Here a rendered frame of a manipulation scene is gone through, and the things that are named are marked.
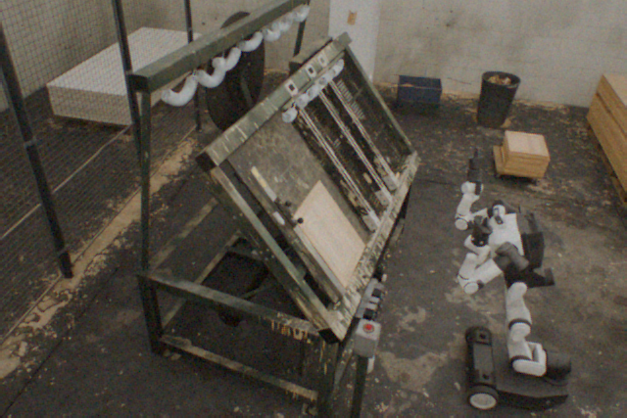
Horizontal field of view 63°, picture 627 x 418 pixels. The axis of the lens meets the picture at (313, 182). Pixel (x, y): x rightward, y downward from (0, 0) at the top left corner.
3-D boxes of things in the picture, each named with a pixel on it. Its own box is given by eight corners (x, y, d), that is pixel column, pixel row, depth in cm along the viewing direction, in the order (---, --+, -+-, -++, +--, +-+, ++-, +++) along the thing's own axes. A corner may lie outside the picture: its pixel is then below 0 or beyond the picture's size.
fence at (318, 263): (338, 298, 309) (343, 297, 307) (245, 172, 286) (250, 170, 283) (341, 293, 313) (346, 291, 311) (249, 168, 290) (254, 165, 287)
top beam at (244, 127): (205, 173, 262) (217, 166, 256) (192, 158, 260) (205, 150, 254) (343, 47, 435) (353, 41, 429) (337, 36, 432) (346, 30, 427)
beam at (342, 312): (327, 346, 296) (342, 342, 289) (315, 330, 293) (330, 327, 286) (410, 164, 468) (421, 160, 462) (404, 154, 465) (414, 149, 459)
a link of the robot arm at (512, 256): (505, 271, 290) (525, 257, 286) (506, 277, 281) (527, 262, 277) (491, 255, 290) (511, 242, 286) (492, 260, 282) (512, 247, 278)
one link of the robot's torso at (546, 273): (553, 275, 319) (549, 254, 311) (556, 290, 309) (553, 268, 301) (506, 281, 329) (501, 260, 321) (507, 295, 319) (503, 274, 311)
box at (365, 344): (372, 360, 288) (375, 340, 278) (352, 353, 292) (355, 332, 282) (377, 345, 298) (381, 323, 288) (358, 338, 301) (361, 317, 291)
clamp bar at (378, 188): (382, 207, 388) (409, 196, 375) (293, 74, 359) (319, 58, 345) (385, 200, 396) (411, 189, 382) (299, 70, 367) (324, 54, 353)
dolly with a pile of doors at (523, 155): (541, 187, 584) (552, 157, 562) (493, 180, 592) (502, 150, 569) (533, 161, 634) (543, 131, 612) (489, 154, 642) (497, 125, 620)
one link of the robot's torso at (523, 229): (543, 244, 321) (534, 197, 305) (552, 281, 293) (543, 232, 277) (493, 250, 331) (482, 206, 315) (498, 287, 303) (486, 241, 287)
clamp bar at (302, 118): (369, 232, 362) (398, 222, 348) (273, 92, 333) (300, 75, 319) (373, 224, 370) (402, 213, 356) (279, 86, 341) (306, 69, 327)
